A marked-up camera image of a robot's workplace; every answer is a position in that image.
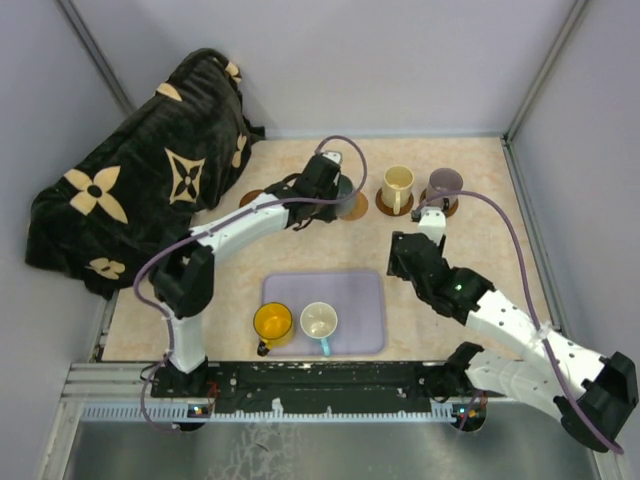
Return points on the purple ceramic mug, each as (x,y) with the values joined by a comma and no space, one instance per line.
(442,184)

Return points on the white mug blue handle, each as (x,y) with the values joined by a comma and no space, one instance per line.
(319,321)

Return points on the black floral blanket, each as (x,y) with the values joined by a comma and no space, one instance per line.
(175,156)

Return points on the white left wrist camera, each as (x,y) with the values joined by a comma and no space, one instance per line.
(334,156)

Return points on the yellow ceramic mug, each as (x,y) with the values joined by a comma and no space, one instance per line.
(274,324)

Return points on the grey ceramic mug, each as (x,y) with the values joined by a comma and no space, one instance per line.
(347,197)

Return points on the lavender plastic tray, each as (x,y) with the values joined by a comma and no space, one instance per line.
(356,295)

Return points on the woven rattan coaster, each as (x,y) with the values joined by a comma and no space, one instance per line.
(359,208)

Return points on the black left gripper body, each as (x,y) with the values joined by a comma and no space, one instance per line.
(325,212)

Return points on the cream ceramic mug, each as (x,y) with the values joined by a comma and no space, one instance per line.
(397,187)

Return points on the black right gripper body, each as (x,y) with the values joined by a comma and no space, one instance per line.
(396,269)

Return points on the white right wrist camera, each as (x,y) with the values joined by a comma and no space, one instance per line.
(431,221)

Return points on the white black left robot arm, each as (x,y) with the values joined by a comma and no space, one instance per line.
(183,281)

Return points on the dark wooden coaster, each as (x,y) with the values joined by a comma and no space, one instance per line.
(382,207)
(248,200)
(449,212)

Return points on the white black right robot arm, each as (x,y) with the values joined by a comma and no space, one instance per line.
(589,394)

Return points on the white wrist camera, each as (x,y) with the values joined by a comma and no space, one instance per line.
(334,156)
(431,221)

